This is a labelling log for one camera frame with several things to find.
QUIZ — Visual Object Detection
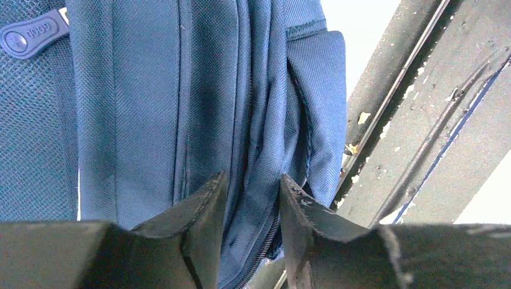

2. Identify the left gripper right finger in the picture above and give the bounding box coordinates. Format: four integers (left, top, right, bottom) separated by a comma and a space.
279, 175, 510, 288

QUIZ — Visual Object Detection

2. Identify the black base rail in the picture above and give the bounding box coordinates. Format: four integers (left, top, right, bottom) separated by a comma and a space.
248, 1, 510, 288

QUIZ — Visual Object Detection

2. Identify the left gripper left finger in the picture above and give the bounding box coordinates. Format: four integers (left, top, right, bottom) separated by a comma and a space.
1, 173, 227, 288

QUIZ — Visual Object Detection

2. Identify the navy blue student backpack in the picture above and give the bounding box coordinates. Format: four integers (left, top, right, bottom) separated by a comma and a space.
1, 1, 346, 288

